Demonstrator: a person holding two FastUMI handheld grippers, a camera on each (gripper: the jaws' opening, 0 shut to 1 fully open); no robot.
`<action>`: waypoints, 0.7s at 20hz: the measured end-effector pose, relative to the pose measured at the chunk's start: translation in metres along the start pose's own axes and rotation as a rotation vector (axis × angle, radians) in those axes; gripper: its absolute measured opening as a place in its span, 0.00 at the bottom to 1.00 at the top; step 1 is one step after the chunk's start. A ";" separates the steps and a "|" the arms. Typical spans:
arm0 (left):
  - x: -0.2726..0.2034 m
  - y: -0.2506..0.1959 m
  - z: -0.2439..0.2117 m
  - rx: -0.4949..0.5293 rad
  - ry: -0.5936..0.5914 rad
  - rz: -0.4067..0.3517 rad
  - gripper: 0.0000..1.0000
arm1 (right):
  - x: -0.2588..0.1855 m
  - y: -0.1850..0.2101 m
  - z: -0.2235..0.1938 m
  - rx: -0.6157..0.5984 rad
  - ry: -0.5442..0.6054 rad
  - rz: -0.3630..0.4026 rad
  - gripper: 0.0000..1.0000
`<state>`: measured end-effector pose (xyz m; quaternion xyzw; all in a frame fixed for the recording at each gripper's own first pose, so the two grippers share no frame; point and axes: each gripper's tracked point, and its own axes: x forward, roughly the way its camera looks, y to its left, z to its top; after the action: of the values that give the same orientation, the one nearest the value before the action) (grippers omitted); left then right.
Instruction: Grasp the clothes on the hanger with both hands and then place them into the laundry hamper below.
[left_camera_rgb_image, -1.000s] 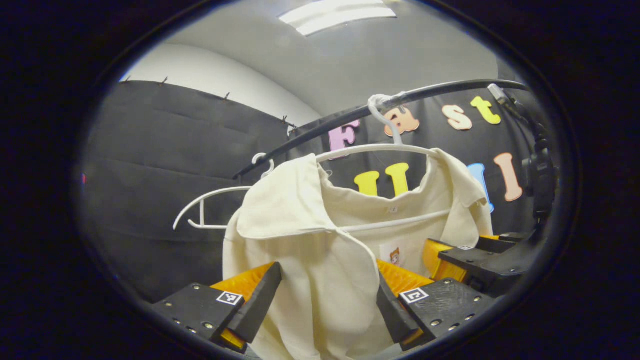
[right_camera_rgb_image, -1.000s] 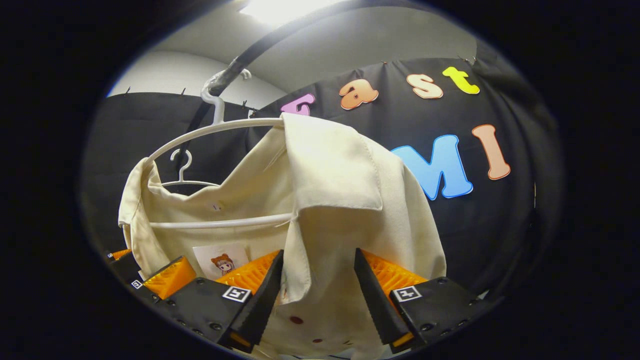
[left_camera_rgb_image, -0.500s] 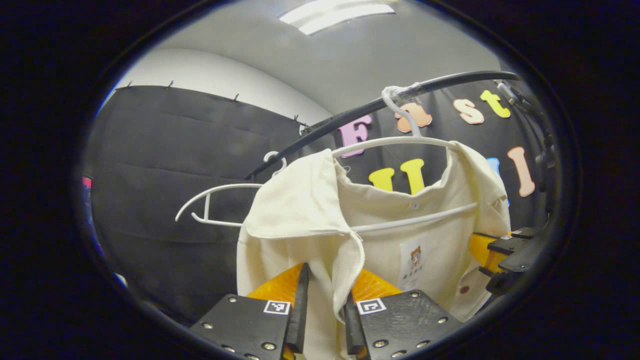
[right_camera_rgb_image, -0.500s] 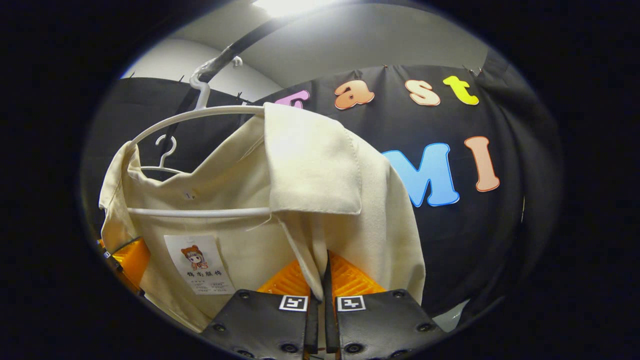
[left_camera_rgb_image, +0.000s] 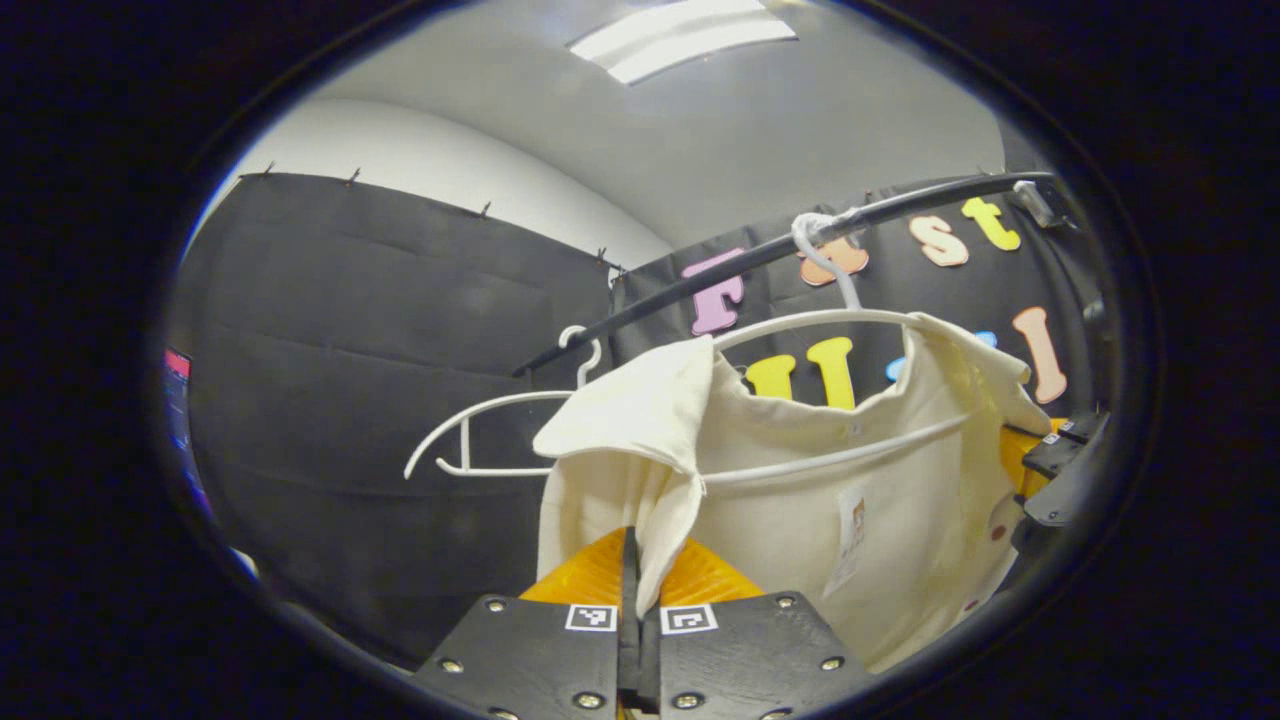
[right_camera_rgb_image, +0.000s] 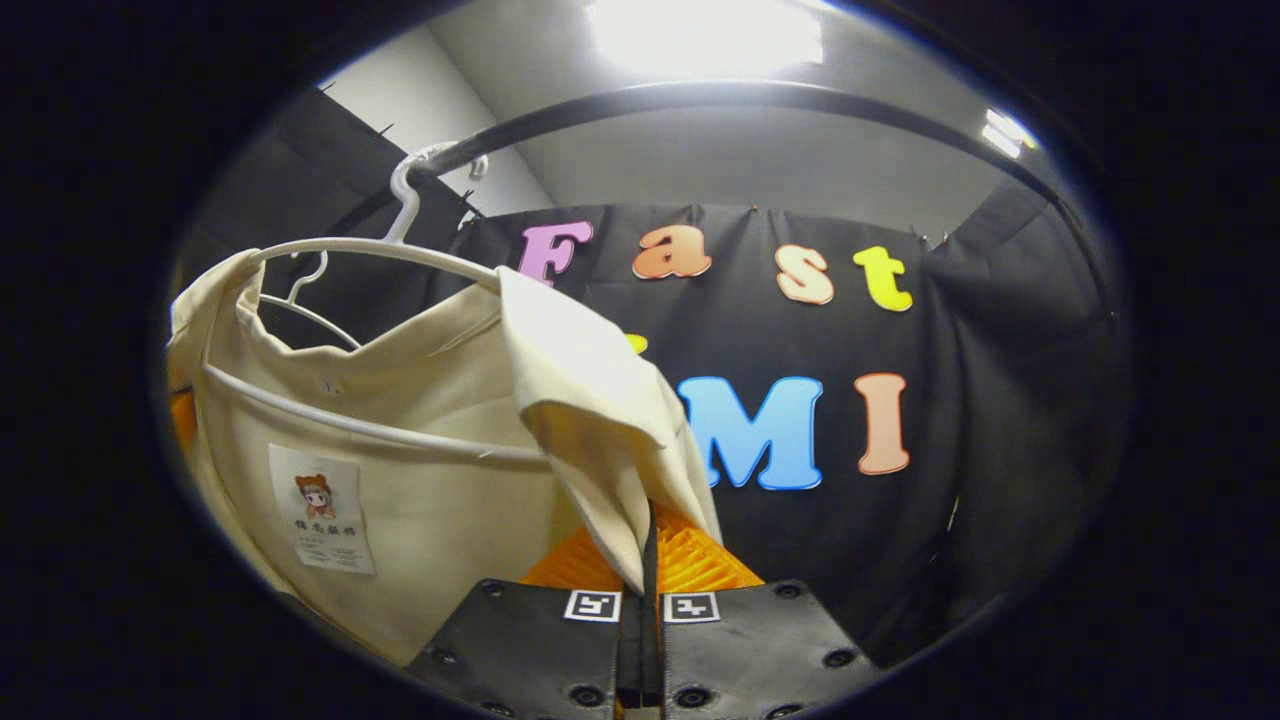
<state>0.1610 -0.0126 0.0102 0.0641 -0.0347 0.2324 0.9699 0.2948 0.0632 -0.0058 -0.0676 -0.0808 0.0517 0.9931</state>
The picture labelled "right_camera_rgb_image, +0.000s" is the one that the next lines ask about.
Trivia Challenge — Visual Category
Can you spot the black metal clothes rack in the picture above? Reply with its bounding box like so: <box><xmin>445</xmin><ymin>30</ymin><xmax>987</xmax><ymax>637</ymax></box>
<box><xmin>330</xmin><ymin>78</ymin><xmax>1119</xmax><ymax>331</ymax></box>

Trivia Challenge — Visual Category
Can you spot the cream collared shirt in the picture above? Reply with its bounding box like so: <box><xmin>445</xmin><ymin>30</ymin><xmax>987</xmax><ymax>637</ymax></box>
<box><xmin>165</xmin><ymin>250</ymin><xmax>723</xmax><ymax>666</ymax></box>

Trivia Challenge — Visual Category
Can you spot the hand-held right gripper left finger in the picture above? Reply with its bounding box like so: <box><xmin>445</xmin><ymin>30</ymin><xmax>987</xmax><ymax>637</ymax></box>
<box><xmin>405</xmin><ymin>518</ymin><xmax>651</xmax><ymax>720</ymax></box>

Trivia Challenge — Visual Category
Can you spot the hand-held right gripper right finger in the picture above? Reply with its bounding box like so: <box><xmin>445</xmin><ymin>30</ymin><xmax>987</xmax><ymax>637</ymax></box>
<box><xmin>650</xmin><ymin>500</ymin><xmax>883</xmax><ymax>720</ymax></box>

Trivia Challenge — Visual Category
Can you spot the large ceiling light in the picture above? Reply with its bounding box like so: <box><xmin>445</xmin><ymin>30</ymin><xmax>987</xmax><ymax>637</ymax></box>
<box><xmin>585</xmin><ymin>0</ymin><xmax>826</xmax><ymax>76</ymax></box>

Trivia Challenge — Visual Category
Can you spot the black backdrop cloth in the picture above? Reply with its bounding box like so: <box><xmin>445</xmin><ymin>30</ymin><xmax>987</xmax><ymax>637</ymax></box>
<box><xmin>175</xmin><ymin>85</ymin><xmax>1131</xmax><ymax>666</ymax></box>

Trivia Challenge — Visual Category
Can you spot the small ceiling light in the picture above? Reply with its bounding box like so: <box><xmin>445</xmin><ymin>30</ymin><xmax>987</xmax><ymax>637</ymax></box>
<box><xmin>980</xmin><ymin>108</ymin><xmax>1041</xmax><ymax>159</ymax></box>

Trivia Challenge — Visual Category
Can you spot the white plastic hanger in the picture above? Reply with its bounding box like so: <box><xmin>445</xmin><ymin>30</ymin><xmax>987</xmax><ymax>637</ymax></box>
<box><xmin>258</xmin><ymin>250</ymin><xmax>363</xmax><ymax>351</ymax></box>
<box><xmin>203</xmin><ymin>143</ymin><xmax>553</xmax><ymax>471</ymax></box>

